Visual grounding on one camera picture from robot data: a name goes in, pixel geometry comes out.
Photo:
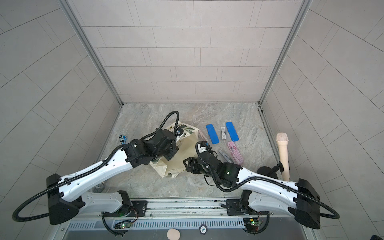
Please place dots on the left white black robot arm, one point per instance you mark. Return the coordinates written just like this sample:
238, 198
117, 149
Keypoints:
71, 199

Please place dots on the blue plastic case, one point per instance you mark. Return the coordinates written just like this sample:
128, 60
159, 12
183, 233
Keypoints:
232, 131
212, 134

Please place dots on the right green circuit board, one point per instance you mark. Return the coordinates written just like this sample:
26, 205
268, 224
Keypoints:
251, 225

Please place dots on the aluminium rail frame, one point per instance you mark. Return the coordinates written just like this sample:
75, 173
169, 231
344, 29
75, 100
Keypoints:
177, 213

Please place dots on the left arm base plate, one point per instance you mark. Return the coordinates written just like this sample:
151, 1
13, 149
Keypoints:
130, 210

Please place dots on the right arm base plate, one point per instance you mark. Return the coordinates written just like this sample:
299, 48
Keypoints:
234, 208

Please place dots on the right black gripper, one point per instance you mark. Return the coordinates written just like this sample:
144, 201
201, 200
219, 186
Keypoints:
192, 161

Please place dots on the beige microphone on stand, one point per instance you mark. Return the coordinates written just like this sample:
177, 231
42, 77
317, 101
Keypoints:
282, 142

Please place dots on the small blue white toy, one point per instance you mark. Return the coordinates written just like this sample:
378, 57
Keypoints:
123, 139

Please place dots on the green circuit board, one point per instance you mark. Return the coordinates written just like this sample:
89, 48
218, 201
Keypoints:
251, 225
123, 225

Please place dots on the pink plastic case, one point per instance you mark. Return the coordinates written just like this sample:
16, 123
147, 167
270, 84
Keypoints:
237, 157

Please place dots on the cream canvas tote bag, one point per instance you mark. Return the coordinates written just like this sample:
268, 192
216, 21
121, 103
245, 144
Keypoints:
186, 144

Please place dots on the clear slim pen case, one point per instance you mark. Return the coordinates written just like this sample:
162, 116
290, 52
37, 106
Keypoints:
226, 157

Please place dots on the clear case with pink compass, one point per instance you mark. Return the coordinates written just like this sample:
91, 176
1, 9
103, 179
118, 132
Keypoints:
202, 136

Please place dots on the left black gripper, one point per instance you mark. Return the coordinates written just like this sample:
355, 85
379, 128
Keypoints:
174, 150

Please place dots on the left green circuit board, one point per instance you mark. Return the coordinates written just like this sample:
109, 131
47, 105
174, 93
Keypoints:
123, 225

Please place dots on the round beige disc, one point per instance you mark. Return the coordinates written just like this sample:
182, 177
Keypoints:
173, 234

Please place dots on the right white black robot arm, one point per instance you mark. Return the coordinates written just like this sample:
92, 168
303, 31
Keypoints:
260, 193

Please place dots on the round black white button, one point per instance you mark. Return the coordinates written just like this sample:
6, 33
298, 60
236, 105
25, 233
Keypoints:
203, 229

